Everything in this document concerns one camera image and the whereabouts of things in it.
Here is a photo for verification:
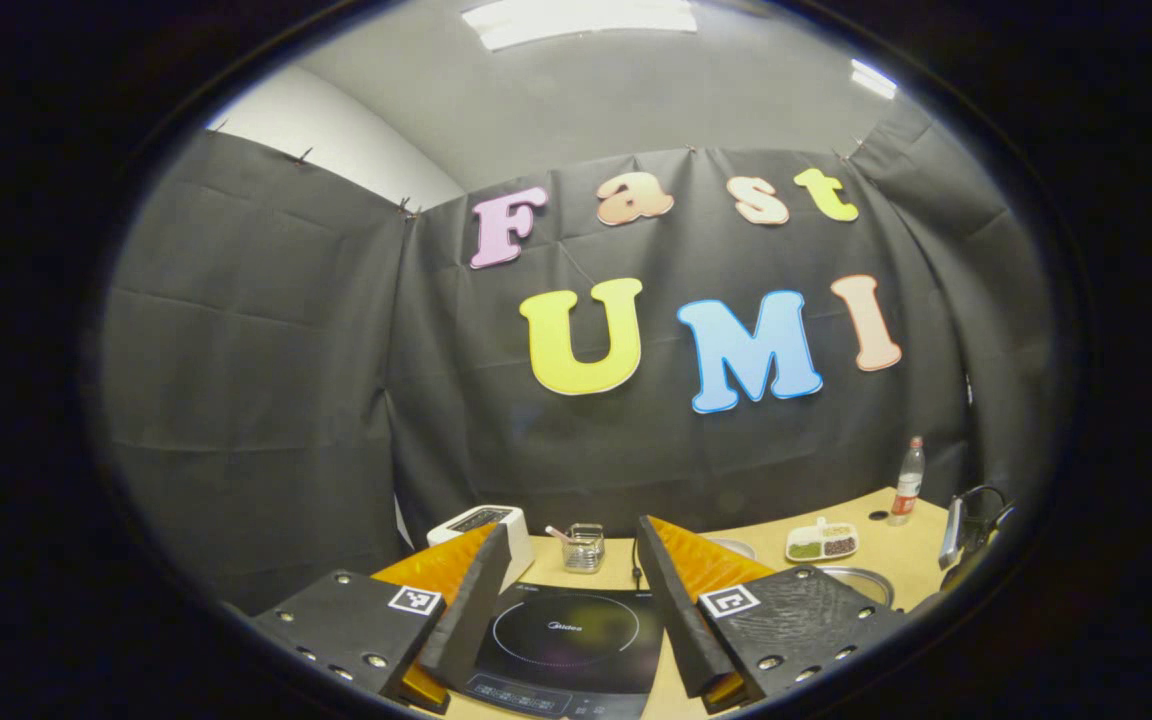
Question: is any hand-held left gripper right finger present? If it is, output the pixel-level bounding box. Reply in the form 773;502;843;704
636;515;907;715

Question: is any stainless steel pot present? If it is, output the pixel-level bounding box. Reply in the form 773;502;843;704
816;565;895;608

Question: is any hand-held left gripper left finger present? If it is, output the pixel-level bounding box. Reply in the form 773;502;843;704
251;522;513;716

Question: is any white toaster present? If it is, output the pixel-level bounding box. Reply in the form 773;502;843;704
427;505;535;593

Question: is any wire mesh utensil holder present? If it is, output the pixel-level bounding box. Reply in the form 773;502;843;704
562;523;606;574

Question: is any black induction cooktop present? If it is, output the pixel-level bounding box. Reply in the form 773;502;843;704
441;583;667;719

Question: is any black backdrop cloth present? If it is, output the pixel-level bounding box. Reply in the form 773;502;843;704
96;120;1057;616

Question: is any large ceiling light panel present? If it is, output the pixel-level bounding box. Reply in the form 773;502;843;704
461;0;699;51

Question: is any white divided bean dish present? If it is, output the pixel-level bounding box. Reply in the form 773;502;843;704
785;517;860;564

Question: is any small ceiling light panel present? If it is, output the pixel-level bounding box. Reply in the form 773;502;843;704
849;58;899;101

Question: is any clear plastic water bottle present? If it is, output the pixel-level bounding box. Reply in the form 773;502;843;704
888;436;927;527

